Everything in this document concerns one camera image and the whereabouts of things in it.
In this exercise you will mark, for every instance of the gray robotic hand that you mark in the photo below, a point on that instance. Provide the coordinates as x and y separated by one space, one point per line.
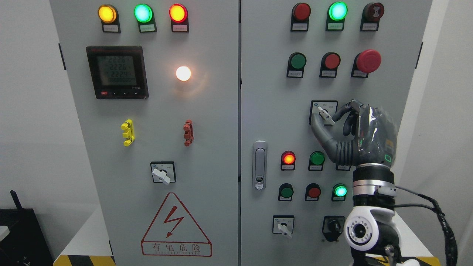
373 130

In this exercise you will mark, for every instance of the lit red indicator lower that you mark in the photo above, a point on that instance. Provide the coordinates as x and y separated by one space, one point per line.
288 160

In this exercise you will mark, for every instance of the lit green push button lower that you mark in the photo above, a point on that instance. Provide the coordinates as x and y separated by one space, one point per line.
339 192

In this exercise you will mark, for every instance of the red electric hazard warning sticker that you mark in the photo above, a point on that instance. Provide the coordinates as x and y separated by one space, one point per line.
174 232

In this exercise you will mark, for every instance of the black digital power meter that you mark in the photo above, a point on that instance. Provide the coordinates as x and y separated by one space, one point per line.
118 72

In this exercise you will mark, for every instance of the red push button lower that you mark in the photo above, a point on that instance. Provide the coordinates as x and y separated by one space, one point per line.
312 192

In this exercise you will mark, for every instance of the gray rotary switch left door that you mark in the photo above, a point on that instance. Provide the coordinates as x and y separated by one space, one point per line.
163 172

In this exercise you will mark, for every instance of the white glowing indicator light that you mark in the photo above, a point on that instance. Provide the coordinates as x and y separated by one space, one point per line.
183 73

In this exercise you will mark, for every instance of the green indicator light top right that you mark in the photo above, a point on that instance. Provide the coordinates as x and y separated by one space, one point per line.
336 14

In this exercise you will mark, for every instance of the dark green indicator lower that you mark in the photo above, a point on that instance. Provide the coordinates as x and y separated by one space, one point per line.
316 161

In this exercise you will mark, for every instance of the green push button upper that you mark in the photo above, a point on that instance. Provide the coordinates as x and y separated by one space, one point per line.
295 65

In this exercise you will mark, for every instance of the black box with antenna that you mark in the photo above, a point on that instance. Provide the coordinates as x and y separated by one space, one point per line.
24 243

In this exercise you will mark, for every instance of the yellow indicator light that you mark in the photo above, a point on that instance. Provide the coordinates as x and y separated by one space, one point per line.
109 18

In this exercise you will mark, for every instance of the red terminal connector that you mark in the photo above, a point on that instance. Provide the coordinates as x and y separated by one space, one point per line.
188 132

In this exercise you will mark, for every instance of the yellow terminal connector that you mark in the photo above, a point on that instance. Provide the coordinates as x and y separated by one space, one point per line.
128 132

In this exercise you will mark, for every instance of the silver door lock handle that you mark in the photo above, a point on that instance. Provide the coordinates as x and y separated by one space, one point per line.
259 164

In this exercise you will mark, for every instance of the black key selector switch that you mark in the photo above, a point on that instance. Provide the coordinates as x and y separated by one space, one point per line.
333 227

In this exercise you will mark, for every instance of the gray electrical cabinet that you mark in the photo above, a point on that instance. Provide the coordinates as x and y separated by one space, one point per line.
238 93

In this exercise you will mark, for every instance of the red indicator light left door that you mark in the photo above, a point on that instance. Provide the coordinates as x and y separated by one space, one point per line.
179 18

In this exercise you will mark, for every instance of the gray rotary switch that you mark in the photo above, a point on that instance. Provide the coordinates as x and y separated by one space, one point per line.
326 109
284 225

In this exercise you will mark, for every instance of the dark red indicator top right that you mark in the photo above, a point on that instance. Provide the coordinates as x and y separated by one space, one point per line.
300 17

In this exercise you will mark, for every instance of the red push button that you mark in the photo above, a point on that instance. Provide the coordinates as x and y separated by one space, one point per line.
312 192
329 65

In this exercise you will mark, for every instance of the green indicator light left door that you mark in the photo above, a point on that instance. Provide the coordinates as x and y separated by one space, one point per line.
145 18

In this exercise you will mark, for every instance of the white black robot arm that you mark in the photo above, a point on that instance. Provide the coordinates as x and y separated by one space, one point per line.
369 228

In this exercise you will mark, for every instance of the gray rotary switch bottom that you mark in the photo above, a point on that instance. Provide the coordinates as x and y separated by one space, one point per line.
284 225

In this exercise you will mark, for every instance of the red push button upper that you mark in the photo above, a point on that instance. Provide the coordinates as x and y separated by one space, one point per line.
329 65

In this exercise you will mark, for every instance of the dark red buzzer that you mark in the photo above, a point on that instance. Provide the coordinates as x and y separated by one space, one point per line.
371 15

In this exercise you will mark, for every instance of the red emergency stop button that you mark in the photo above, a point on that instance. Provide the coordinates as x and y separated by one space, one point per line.
366 62

